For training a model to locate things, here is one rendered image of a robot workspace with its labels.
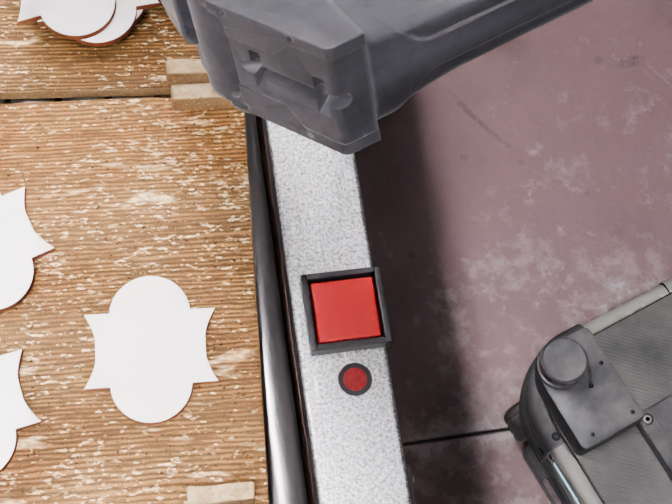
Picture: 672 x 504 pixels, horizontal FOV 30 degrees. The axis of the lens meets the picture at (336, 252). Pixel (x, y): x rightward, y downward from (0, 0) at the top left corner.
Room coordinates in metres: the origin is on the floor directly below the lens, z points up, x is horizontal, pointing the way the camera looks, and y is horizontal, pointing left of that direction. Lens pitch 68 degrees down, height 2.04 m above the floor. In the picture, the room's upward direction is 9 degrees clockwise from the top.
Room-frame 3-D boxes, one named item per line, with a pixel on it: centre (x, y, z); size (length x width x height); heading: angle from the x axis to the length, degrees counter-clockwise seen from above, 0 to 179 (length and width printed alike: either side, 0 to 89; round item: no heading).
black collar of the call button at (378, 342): (0.38, -0.02, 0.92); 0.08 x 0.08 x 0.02; 17
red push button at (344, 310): (0.38, -0.02, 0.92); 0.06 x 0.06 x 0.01; 17
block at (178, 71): (0.60, 0.16, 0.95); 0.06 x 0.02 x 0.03; 102
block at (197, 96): (0.57, 0.15, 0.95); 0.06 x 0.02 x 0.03; 103
